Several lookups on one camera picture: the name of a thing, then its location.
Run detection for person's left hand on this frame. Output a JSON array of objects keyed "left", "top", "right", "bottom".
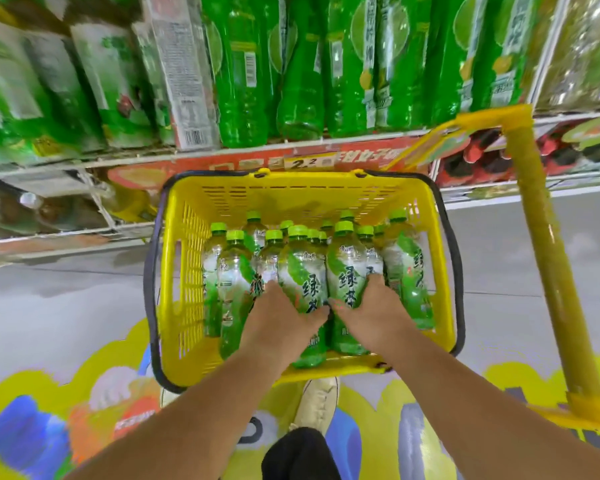
[{"left": 239, "top": 280, "right": 332, "bottom": 369}]

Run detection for row of white-capped amber bottles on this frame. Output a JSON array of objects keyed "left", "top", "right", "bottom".
[{"left": 0, "top": 177, "right": 111, "bottom": 235}]

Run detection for person's left forearm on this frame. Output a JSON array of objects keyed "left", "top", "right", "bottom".
[{"left": 62, "top": 339, "right": 291, "bottom": 480}]

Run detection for yellow price tag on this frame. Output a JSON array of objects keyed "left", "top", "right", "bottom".
[{"left": 283, "top": 152, "right": 339, "bottom": 171}]

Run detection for row of bright green bottles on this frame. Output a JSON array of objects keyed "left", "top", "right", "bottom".
[{"left": 199, "top": 0, "right": 556, "bottom": 149}]

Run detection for person's right shoe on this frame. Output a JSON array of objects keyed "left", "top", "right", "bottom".
[{"left": 289, "top": 377, "right": 341, "bottom": 437}]

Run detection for green tea bottles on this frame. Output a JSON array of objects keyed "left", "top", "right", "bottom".
[{"left": 201, "top": 209, "right": 436, "bottom": 368}]

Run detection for person's right hand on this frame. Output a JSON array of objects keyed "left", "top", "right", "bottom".
[{"left": 327, "top": 273, "right": 421, "bottom": 355}]

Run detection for cluster of yellow bottles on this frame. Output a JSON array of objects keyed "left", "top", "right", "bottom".
[{"left": 99, "top": 180, "right": 159, "bottom": 225}]

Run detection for clear white-label bottle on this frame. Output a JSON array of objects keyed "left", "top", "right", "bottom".
[{"left": 142, "top": 0, "right": 222, "bottom": 151}]

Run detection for yellow shopping basket trolley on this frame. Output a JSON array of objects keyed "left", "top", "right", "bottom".
[{"left": 143, "top": 103, "right": 600, "bottom": 433}]

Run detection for row of large green-capped bottles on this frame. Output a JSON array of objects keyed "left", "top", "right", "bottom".
[{"left": 0, "top": 17, "right": 176, "bottom": 168}]

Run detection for person's right forearm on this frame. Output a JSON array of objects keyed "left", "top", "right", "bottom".
[{"left": 377, "top": 327, "right": 600, "bottom": 480}]

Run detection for row of pale yellow bottles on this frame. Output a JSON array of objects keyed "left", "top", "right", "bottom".
[{"left": 535, "top": 0, "right": 600, "bottom": 113}]

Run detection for person's right trouser leg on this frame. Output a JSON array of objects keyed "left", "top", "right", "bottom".
[{"left": 261, "top": 427, "right": 342, "bottom": 480}]

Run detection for yellow cartoon floor sticker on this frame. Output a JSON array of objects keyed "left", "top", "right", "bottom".
[{"left": 0, "top": 317, "right": 600, "bottom": 480}]

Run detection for row of red-capped dark bottles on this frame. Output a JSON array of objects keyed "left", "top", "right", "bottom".
[{"left": 435, "top": 119, "right": 600, "bottom": 189}]

